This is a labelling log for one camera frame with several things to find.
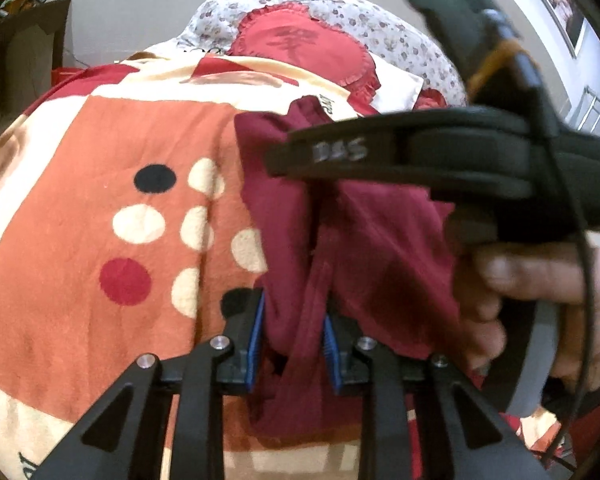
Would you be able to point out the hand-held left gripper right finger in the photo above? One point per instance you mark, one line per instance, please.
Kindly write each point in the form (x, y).
(332, 355)

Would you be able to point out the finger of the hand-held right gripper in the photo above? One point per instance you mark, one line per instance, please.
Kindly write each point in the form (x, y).
(340, 152)

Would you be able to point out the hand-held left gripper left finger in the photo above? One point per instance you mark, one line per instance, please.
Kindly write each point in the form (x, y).
(256, 340)

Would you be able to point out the maroon sweater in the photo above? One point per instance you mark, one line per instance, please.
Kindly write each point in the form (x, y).
(380, 240)

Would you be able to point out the person's right hand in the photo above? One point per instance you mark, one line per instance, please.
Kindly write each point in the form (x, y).
(530, 275)

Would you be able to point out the small red ruffled cushion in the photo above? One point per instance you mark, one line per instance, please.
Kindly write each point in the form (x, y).
(430, 99)

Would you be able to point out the white pillow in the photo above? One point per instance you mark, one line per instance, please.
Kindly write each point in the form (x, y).
(397, 85)

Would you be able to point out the large red heart cushion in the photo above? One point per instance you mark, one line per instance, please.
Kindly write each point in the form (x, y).
(305, 40)

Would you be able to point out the metal rack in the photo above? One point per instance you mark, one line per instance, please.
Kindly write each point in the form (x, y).
(597, 115)

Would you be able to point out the floral pillow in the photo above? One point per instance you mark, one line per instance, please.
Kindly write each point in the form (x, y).
(380, 25)

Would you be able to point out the orange checkered fleece blanket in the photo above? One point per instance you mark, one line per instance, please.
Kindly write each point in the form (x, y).
(80, 210)

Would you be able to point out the dark wooden table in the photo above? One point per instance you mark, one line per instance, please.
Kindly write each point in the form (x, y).
(10, 60)

